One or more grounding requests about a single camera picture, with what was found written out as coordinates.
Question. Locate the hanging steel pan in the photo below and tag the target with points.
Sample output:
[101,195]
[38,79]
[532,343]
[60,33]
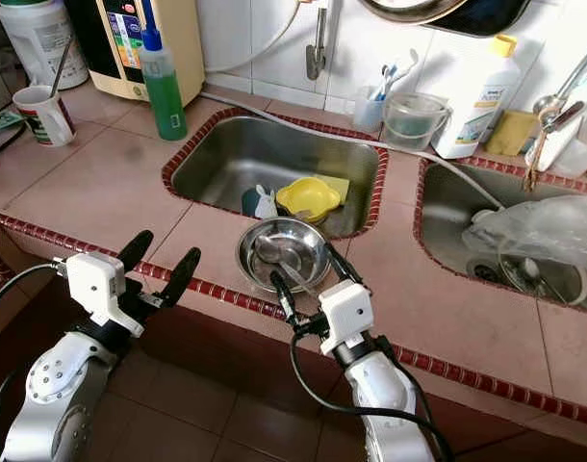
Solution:
[409,10]

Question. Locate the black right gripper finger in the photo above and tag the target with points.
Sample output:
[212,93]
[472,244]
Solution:
[285,296]
[338,264]

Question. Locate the yellow sponge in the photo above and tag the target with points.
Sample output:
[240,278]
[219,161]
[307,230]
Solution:
[340,185]

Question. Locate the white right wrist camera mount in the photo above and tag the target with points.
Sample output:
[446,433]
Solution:
[348,313]

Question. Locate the green soap bottle blue cap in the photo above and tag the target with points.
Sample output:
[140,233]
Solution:
[164,101]

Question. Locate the clear toothbrush cup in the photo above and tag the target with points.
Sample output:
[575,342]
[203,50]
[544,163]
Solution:
[368,111]

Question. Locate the white toothbrush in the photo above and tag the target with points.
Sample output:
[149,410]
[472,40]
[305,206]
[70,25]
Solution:
[404,67]

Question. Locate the beige water ionizer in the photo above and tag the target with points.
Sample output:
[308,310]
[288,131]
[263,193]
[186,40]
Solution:
[178,48]

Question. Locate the chrome gooseneck faucet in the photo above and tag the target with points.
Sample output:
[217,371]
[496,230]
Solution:
[563,96]

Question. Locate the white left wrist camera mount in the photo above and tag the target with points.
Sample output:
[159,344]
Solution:
[101,289]

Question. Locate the mustard sponge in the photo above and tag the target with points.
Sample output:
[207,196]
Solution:
[512,133]

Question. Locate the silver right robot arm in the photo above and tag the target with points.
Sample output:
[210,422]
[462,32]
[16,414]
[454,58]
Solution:
[385,404]

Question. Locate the white printed mug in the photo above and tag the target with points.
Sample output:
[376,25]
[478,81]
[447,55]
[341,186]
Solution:
[43,120]

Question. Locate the blue toothbrush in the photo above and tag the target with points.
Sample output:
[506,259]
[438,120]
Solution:
[382,85]

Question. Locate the clear plastic bag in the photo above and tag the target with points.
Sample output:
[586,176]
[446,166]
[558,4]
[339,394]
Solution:
[544,231]

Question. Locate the clear plastic bucket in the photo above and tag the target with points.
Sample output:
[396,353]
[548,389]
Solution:
[414,123]

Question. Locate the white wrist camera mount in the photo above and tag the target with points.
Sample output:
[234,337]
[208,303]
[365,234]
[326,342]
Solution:
[348,313]
[101,289]

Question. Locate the steel stirring spoon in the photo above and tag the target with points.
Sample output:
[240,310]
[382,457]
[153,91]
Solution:
[64,63]

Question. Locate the yellow plastic bowl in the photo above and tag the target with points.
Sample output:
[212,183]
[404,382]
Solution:
[306,199]

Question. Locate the green paper slip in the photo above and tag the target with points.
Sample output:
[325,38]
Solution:
[5,122]

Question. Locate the white bottle yellow cap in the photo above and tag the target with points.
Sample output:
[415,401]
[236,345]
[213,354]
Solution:
[476,111]

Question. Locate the stainless steel bowl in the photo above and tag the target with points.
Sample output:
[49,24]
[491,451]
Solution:
[313,248]

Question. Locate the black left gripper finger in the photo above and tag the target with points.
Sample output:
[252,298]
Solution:
[137,250]
[184,277]

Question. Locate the dark blue small cup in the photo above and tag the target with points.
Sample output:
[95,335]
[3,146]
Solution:
[248,200]

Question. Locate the stainless steel sink basin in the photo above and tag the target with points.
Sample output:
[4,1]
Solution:
[236,154]
[438,231]

